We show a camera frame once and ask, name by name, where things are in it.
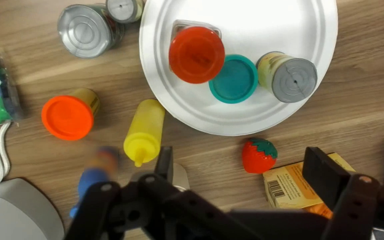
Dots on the yellow mustard bottle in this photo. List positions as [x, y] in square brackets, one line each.
[142, 141]

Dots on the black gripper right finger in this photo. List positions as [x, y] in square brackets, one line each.
[325, 177]

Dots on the blue cap figure bottle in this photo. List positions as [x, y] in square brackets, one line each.
[98, 169]

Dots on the yellow label tin can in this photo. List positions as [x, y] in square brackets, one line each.
[288, 78]

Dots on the red strawberry plush toy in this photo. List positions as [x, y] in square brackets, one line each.
[258, 155]

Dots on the small yellow-green can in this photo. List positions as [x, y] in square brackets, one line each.
[125, 11]

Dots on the open yellow cardboard box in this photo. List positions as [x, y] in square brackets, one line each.
[285, 189]

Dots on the white appliance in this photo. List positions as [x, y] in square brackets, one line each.
[26, 214]

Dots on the red lid spice jar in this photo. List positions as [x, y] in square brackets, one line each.
[196, 53]

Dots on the large green label can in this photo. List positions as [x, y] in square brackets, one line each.
[88, 31]

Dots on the teal lid play-doh tub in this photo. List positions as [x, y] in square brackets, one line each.
[236, 82]

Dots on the orange lid play-doh tub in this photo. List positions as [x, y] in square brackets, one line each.
[70, 117]

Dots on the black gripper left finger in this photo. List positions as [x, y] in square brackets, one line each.
[164, 166]

